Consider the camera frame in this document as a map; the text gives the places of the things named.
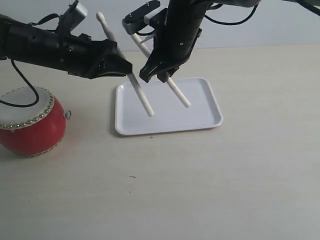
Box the white plastic tray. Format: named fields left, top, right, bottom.
left=114, top=77, right=224, bottom=136

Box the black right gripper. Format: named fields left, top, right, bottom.
left=139, top=0, right=208, bottom=83

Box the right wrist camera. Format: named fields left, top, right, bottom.
left=122, top=0, right=168, bottom=36

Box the red small drum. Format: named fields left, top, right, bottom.
left=0, top=86, right=71, bottom=157

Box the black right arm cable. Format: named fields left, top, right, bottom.
left=134, top=0, right=320, bottom=36

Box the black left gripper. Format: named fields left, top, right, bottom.
left=49, top=34, right=133, bottom=79

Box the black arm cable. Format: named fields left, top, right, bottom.
left=134, top=0, right=320, bottom=36
left=0, top=13, right=63, bottom=108

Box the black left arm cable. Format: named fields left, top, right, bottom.
left=0, top=13, right=63, bottom=108

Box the white wooden drumstick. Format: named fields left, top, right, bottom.
left=130, top=33, right=191, bottom=108
left=96, top=11, right=154, bottom=117

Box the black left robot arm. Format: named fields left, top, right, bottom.
left=0, top=15, right=133, bottom=79

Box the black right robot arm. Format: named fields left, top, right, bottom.
left=139, top=0, right=260, bottom=82

